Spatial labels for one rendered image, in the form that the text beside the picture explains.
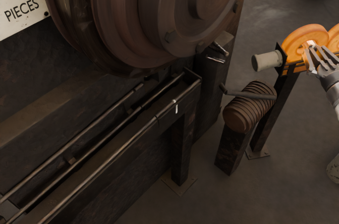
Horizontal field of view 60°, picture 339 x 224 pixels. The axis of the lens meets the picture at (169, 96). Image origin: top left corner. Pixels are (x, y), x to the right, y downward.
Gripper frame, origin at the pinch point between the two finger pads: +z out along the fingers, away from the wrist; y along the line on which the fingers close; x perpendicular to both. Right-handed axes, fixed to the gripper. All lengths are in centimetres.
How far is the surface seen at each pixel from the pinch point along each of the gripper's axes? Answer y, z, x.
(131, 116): -62, -16, -3
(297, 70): -0.9, -3.3, -11.1
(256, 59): -17.3, -0.4, -4.6
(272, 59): -11.9, -1.8, -4.7
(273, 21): 55, 96, -79
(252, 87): -14.7, -0.7, -20.8
